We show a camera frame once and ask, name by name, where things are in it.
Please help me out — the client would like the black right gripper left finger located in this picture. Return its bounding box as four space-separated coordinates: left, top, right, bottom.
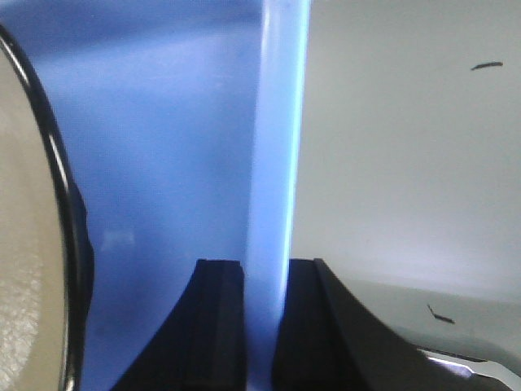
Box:
113 259 247 390

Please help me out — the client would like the beige plate with black rim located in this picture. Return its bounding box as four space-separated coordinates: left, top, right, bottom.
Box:
1 30 94 390

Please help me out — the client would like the blue plastic tray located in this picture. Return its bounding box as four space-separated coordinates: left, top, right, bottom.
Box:
1 1 311 390

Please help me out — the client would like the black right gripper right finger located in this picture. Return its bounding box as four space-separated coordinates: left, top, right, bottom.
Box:
272 258 515 390

